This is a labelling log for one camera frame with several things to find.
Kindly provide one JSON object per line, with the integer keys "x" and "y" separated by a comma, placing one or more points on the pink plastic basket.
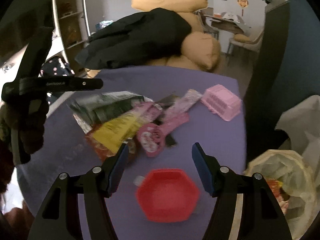
{"x": 221, "y": 102}

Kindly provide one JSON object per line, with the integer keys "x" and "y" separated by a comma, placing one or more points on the blue silver foil packet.
{"x": 103, "y": 24}

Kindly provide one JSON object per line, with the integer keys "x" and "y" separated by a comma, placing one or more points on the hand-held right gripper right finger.
{"x": 202, "y": 170}

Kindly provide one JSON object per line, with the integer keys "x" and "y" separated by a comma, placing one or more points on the tan beanbag sofa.
{"x": 200, "y": 50}

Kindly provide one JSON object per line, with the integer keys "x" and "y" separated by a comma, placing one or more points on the beige dining chair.
{"x": 246, "y": 41}

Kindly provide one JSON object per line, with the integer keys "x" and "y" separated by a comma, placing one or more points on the panda table cover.
{"x": 231, "y": 17}

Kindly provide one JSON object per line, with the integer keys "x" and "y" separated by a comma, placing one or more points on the small red snack packet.
{"x": 97, "y": 142}

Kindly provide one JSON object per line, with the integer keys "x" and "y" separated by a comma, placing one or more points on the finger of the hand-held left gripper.
{"x": 62, "y": 84}
{"x": 37, "y": 55}

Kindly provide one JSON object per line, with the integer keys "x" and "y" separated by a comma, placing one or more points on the green silver foil bag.
{"x": 110, "y": 105}

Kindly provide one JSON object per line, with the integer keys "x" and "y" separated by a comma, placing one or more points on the pink round cartoon packaging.
{"x": 151, "y": 137}

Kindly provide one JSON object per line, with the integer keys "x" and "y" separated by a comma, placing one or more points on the folded black foil strip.
{"x": 166, "y": 100}

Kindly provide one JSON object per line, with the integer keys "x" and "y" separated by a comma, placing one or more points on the white shelf unit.
{"x": 70, "y": 12}

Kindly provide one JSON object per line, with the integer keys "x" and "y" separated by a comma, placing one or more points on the white cloth cover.
{"x": 300, "y": 120}

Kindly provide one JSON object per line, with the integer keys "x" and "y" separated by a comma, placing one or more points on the pale yellow plastic bag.
{"x": 297, "y": 170}

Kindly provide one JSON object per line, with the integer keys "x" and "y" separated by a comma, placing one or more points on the red hexagonal bowl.
{"x": 167, "y": 195}

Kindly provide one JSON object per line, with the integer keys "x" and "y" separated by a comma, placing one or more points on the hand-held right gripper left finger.
{"x": 118, "y": 170}

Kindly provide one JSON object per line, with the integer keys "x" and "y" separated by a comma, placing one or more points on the yellow snack packet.
{"x": 117, "y": 130}

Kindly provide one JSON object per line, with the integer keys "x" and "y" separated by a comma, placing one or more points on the pink patterned strip wrapper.
{"x": 185, "y": 102}

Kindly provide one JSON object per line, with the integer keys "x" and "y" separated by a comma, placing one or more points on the black jacket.
{"x": 135, "y": 40}

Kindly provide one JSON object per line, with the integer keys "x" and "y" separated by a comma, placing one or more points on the purple printed mat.
{"x": 212, "y": 142}

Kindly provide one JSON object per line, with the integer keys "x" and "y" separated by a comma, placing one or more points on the black bag with pink print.
{"x": 56, "y": 66}

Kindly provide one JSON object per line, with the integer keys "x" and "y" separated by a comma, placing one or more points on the pink translucent snack bag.
{"x": 147, "y": 110}

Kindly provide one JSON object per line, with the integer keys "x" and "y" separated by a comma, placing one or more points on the navy blue cloth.
{"x": 305, "y": 42}

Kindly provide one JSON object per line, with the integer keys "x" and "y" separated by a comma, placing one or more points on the red hanging ornament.
{"x": 242, "y": 3}

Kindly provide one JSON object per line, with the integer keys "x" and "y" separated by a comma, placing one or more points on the dining table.
{"x": 225, "y": 26}

